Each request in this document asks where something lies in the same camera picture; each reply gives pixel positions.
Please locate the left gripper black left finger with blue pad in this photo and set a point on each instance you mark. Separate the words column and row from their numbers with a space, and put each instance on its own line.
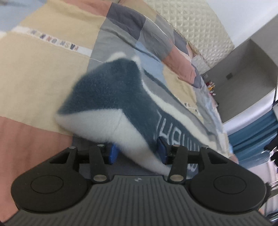
column 63, row 180

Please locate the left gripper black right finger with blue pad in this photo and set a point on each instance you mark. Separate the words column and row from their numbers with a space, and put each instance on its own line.
column 213, row 181

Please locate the cream and blue fleece sweater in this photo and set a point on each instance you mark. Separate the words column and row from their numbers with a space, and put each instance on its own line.
column 120, row 102

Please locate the blue curtain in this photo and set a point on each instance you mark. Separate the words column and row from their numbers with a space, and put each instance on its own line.
column 248, row 143

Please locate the small items on shelf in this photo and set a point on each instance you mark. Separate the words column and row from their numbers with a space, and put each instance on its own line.
column 211, row 87

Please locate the patchwork plaid bed cover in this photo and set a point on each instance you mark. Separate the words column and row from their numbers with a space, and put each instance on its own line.
column 47, row 46

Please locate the cream quilted headboard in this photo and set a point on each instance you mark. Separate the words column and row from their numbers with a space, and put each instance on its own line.
column 196, row 22

